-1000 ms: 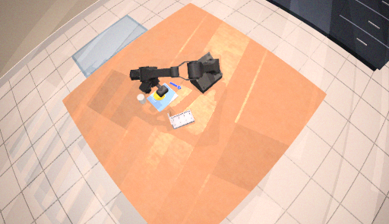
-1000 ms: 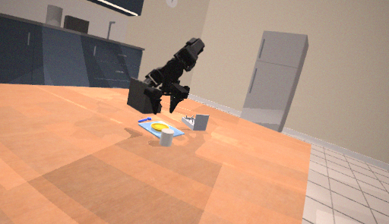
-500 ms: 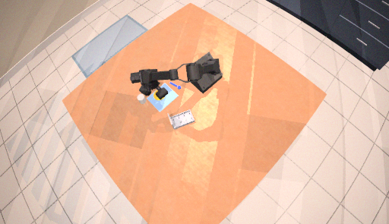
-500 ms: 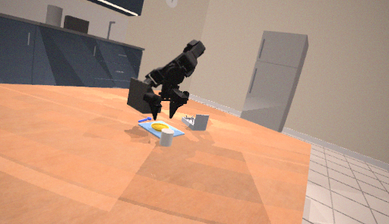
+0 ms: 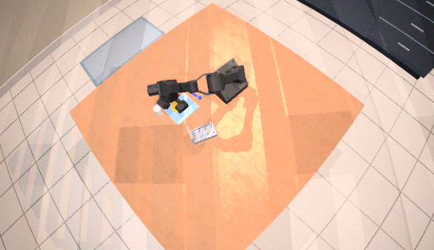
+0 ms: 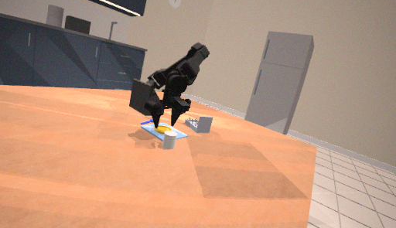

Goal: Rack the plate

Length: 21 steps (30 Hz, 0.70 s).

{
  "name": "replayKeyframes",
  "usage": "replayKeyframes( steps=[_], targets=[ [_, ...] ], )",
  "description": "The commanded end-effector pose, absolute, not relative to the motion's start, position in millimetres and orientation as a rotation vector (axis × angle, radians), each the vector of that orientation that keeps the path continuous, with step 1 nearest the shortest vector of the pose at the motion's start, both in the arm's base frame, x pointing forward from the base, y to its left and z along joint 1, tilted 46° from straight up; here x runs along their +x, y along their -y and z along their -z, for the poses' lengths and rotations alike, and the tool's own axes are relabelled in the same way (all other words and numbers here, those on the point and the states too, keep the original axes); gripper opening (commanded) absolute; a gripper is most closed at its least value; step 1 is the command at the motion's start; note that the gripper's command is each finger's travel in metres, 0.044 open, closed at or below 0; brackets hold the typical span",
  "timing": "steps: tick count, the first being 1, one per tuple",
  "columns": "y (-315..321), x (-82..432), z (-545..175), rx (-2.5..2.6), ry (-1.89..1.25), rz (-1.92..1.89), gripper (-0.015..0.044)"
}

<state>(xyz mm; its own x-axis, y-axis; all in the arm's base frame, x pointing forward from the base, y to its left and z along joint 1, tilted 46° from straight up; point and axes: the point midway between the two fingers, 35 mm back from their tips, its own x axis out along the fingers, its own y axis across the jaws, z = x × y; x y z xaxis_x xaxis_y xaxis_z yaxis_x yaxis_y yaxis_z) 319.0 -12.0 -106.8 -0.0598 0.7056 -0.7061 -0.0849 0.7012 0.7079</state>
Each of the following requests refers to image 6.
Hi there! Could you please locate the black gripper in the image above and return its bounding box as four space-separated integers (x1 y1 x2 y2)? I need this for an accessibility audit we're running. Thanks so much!
145 87 185 129

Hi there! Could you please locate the yellow plate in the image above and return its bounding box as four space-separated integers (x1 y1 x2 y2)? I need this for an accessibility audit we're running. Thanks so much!
154 125 172 134

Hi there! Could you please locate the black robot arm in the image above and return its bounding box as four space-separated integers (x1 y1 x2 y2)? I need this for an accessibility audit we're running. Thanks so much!
146 43 210 113

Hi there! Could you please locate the white dish rack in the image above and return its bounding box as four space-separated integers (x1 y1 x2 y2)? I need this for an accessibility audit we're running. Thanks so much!
185 116 213 133

